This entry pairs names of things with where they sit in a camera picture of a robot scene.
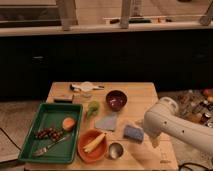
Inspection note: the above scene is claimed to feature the blue sponge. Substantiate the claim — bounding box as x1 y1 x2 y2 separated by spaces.
123 125 144 143

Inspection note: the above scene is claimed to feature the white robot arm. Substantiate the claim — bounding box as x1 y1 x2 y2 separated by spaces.
143 97 213 156

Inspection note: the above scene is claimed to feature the purple bowl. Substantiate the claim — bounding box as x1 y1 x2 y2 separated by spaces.
106 90 127 112

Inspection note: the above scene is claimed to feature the orange bowl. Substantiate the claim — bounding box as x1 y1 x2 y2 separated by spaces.
77 130 108 163

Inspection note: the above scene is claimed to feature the small metal cup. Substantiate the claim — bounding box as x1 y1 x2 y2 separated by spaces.
109 142 124 160

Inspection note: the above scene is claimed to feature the grey cloth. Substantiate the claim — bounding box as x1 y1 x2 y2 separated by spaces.
95 113 117 131

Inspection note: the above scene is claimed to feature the yellow banana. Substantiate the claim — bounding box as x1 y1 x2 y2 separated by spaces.
83 133 106 153

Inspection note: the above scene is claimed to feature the green toy vegetable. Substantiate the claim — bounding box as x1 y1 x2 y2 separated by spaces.
86 101 100 119

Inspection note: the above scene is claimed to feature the clear glass cup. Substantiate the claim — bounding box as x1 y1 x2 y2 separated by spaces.
81 81 93 98

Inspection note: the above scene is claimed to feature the orange fruit half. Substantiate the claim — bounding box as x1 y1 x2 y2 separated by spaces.
62 117 76 131

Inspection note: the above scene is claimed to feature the green plastic tray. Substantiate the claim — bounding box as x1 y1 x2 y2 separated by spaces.
18 103 83 164

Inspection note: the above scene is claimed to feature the bunch of brown grapes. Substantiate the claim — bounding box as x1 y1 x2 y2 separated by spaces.
35 127 63 142

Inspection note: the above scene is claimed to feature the brown wooden block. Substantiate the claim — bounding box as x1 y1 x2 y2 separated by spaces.
53 94 74 103

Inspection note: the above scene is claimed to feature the black cable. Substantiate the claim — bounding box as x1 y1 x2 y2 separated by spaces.
178 162 212 171

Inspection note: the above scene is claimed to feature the white handled utensil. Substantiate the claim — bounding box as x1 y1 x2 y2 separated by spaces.
70 84 105 90

